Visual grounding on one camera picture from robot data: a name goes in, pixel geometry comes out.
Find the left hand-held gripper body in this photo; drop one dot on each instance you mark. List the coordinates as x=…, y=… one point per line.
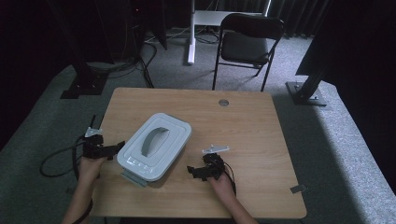
x=93, y=149

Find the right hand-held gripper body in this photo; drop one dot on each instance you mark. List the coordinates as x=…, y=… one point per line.
x=214, y=166

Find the clear brown storage box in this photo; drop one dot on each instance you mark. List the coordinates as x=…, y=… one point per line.
x=134, y=179

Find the pale blue box lid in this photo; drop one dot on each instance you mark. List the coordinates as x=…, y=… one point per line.
x=155, y=146

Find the person's left hand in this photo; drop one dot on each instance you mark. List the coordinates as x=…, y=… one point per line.
x=88, y=169

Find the person's right hand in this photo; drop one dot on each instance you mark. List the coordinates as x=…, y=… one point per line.
x=222, y=188

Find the black strip on floor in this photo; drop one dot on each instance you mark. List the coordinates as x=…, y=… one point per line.
x=92, y=120

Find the grey round table grommet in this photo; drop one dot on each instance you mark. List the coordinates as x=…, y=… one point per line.
x=223, y=102

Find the black metal stand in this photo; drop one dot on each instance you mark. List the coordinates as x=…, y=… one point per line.
x=306, y=93
x=84, y=84

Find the grey tape piece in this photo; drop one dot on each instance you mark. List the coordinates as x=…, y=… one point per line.
x=298, y=188

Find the black folding chair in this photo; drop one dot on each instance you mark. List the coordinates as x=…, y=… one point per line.
x=246, y=46

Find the dark curtain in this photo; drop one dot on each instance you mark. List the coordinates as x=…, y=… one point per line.
x=295, y=15

